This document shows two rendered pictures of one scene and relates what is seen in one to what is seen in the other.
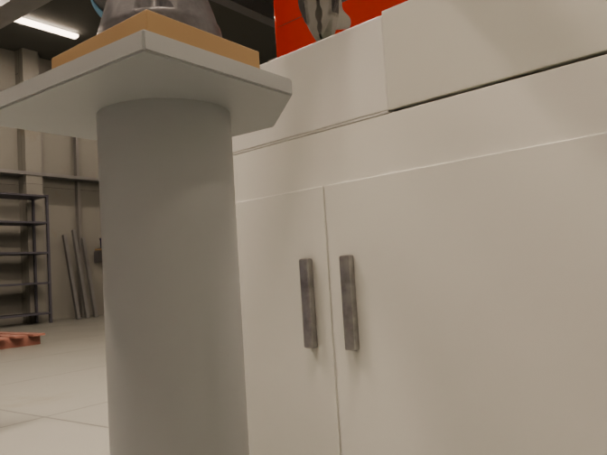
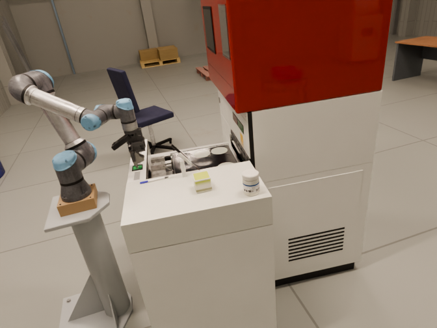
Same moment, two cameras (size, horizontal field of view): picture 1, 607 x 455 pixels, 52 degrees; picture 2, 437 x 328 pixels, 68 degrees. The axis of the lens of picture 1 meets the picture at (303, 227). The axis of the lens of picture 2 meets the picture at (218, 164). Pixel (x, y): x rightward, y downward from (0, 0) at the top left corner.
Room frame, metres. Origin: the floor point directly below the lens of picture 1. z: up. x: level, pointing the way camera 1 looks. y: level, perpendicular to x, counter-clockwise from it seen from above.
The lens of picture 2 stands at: (0.07, -1.36, 1.73)
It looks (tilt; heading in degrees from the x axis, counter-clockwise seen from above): 27 degrees down; 39
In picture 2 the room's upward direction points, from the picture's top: 7 degrees counter-clockwise
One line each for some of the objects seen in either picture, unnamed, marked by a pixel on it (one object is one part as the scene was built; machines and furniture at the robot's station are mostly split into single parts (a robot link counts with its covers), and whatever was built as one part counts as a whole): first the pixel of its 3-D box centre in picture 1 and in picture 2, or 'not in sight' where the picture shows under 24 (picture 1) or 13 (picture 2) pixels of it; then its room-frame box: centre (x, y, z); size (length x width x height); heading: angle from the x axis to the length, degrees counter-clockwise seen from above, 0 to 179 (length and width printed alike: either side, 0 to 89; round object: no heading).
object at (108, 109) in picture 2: not in sight; (105, 112); (0.96, 0.02, 1.28); 0.11 x 0.11 x 0.08; 25
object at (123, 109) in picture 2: not in sight; (125, 110); (1.01, -0.06, 1.28); 0.09 x 0.08 x 0.11; 115
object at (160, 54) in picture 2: not in sight; (158, 56); (7.57, 6.56, 0.22); 1.24 x 0.85 x 0.45; 143
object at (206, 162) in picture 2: not in sight; (204, 161); (1.31, -0.26, 0.90); 0.34 x 0.34 x 0.01; 46
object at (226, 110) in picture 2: not in sight; (233, 123); (1.60, -0.28, 1.02); 0.81 x 0.03 x 0.40; 46
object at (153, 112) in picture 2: not in sight; (145, 112); (2.58, 1.71, 0.55); 0.64 x 0.61 x 1.10; 144
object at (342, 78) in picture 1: (275, 110); (140, 168); (1.09, 0.04, 0.89); 0.55 x 0.09 x 0.14; 46
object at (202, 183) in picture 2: not in sight; (201, 181); (0.99, -0.51, 1.00); 0.07 x 0.07 x 0.07; 48
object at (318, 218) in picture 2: not in sight; (287, 196); (1.85, -0.52, 0.41); 0.82 x 0.70 x 0.82; 46
